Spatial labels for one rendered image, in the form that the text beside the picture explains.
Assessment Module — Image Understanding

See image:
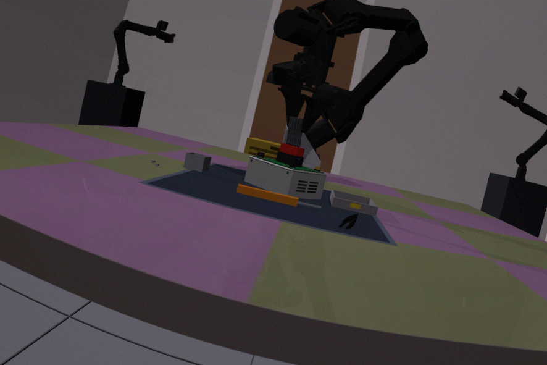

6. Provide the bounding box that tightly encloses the red power plug with black cables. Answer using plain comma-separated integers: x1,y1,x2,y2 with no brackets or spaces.
279,116,305,157

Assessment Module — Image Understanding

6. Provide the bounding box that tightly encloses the dark blue work mat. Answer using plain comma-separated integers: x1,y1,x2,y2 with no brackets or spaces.
139,163,397,246

